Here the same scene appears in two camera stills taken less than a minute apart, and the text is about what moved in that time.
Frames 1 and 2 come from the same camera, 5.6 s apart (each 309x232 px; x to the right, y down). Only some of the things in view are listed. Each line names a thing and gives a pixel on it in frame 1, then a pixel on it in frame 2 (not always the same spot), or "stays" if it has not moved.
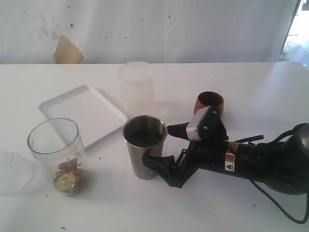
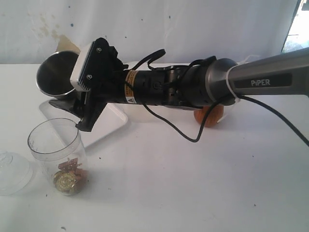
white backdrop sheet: x=115 y=31 stays
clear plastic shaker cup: x=57 y=143 stays
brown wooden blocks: x=81 y=175 stays
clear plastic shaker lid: x=16 y=173 stays
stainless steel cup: x=145 y=136 to x=53 y=75
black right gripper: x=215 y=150 to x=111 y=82
